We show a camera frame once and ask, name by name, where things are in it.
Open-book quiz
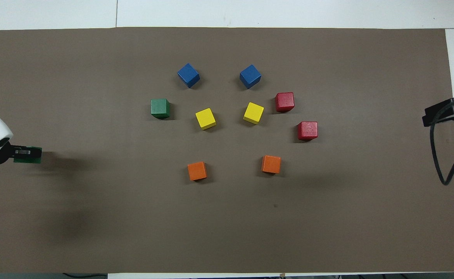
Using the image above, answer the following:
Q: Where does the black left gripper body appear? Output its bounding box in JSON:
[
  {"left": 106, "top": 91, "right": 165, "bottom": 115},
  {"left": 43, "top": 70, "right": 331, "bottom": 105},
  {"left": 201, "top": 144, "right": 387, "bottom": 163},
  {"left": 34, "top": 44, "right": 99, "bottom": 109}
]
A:
[{"left": 0, "top": 141, "right": 16, "bottom": 165}]

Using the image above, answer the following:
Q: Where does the green wooden cube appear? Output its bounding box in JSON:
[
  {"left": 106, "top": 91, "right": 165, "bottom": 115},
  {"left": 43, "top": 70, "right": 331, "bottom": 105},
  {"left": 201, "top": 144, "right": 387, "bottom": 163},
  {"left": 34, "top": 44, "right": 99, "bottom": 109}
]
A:
[
  {"left": 150, "top": 98, "right": 171, "bottom": 119},
  {"left": 14, "top": 146, "right": 43, "bottom": 164}
]

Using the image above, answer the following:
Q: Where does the red wooden cube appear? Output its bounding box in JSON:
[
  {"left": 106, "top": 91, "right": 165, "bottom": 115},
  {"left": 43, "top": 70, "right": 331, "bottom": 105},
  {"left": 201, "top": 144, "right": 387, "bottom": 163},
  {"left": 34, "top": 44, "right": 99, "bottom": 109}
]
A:
[
  {"left": 275, "top": 92, "right": 295, "bottom": 113},
  {"left": 297, "top": 121, "right": 319, "bottom": 141}
]

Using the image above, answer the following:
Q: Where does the orange wooden cube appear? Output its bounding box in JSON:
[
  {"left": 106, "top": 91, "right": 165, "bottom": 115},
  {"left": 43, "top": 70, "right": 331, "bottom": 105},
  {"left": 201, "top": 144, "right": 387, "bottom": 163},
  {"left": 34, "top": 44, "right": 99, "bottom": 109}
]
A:
[
  {"left": 187, "top": 161, "right": 208, "bottom": 181},
  {"left": 261, "top": 155, "right": 281, "bottom": 174}
]

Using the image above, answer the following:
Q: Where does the yellow wooden cube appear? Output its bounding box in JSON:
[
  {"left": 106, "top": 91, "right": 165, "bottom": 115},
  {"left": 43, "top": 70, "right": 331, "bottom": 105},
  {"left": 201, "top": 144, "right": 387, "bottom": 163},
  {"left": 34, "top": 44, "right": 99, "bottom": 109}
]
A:
[
  {"left": 195, "top": 108, "right": 217, "bottom": 130},
  {"left": 243, "top": 102, "right": 265, "bottom": 125}
]

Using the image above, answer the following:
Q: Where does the blue wooden cube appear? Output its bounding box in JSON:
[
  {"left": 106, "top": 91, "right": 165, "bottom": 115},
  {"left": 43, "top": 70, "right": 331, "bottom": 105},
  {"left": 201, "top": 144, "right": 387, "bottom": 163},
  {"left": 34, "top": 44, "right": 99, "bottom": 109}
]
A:
[
  {"left": 177, "top": 63, "right": 201, "bottom": 88},
  {"left": 239, "top": 64, "right": 262, "bottom": 90}
]

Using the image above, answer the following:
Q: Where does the brown paper mat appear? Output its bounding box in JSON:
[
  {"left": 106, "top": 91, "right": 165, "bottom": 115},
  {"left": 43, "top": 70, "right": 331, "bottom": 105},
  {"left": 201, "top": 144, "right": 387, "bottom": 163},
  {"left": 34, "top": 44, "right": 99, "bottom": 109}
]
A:
[{"left": 0, "top": 26, "right": 454, "bottom": 274}]

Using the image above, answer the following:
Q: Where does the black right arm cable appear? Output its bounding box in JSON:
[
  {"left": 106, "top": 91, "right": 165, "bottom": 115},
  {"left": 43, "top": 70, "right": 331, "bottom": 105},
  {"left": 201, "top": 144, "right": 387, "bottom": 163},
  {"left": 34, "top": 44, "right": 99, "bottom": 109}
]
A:
[{"left": 430, "top": 99, "right": 454, "bottom": 186}]

